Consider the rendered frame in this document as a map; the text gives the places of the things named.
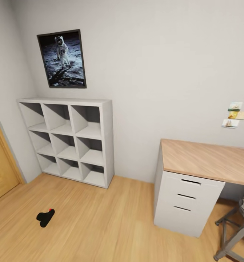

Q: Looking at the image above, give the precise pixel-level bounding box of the digital camera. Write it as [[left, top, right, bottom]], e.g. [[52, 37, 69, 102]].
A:
[[36, 209, 55, 227]]

